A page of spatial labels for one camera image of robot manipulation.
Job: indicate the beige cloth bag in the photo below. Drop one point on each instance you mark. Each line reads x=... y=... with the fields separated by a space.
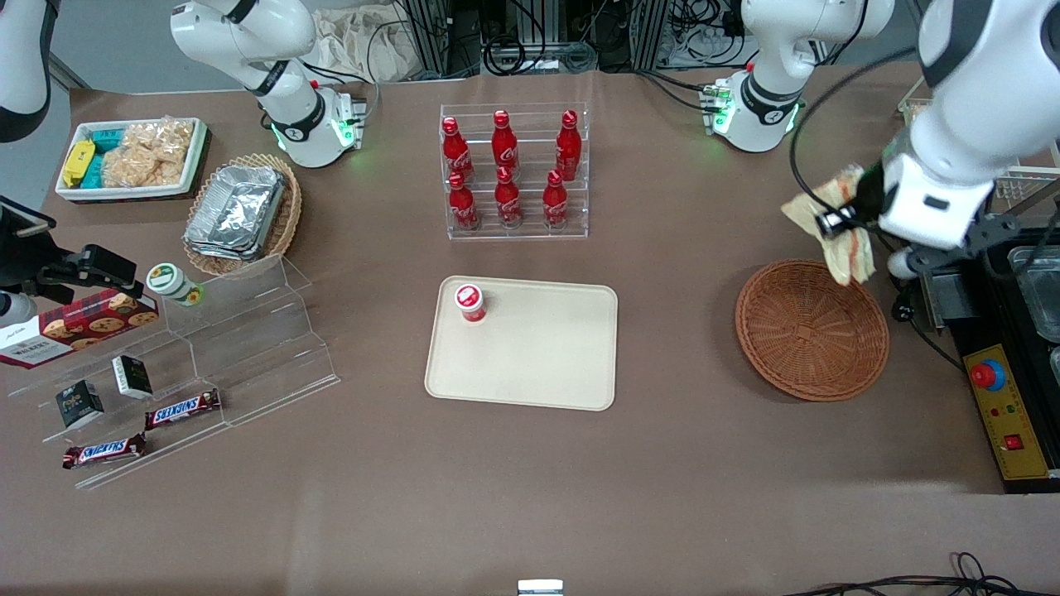
x=356 y=41

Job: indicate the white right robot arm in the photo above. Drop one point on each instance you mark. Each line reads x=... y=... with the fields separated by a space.
x=248 y=41

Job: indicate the red tartan cookie box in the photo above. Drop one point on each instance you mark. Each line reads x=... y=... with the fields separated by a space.
x=83 y=327

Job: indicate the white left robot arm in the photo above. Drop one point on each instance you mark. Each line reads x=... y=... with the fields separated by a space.
x=787 y=74

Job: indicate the small white metal object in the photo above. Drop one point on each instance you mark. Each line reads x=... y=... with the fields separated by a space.
x=540 y=588

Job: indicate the red white yogurt cup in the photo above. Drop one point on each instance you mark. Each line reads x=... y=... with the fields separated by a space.
x=469 y=302

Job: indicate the green white yogurt cup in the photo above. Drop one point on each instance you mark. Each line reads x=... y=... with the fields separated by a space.
x=170 y=283

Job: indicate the white rectangular plastic bin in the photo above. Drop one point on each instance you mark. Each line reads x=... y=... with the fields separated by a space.
x=197 y=153

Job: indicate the round brown wicker basket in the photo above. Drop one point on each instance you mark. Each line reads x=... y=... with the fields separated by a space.
x=807 y=331

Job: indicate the beige plastic tray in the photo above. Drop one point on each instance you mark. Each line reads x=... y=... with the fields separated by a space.
x=538 y=356

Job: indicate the red cola bottle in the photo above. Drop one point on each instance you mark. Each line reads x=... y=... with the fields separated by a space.
x=462 y=205
x=507 y=201
x=503 y=145
x=454 y=153
x=568 y=149
x=554 y=203

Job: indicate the oval light wicker basket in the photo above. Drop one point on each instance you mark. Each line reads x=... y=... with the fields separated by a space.
x=286 y=223

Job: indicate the clear acrylic stepped display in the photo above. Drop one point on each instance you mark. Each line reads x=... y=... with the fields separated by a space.
x=265 y=348

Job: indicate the brown Snickers bar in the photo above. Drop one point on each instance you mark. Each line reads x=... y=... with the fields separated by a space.
x=182 y=409
x=103 y=451

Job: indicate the small black carton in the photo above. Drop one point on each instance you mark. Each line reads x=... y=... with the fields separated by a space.
x=132 y=377
x=79 y=404

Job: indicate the clear bag of crackers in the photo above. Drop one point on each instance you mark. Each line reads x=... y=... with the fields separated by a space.
x=149 y=156

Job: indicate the triangular sandwich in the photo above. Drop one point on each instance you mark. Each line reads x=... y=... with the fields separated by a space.
x=849 y=257

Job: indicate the aluminium foil container stack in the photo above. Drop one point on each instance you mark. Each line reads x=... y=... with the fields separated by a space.
x=236 y=211

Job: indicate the black countertop machine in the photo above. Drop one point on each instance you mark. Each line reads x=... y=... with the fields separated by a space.
x=994 y=331

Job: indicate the aluminium frame profile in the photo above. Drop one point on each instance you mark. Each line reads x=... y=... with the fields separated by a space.
x=435 y=33

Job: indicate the teal snack packet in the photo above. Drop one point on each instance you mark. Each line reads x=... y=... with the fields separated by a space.
x=103 y=141

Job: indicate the red emergency stop button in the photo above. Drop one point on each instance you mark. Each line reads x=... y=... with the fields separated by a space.
x=987 y=375

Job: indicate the yellow snack packet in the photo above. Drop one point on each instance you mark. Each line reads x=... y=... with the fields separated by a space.
x=79 y=161

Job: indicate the clear acrylic bottle rack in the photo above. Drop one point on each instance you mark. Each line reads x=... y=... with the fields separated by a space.
x=530 y=228

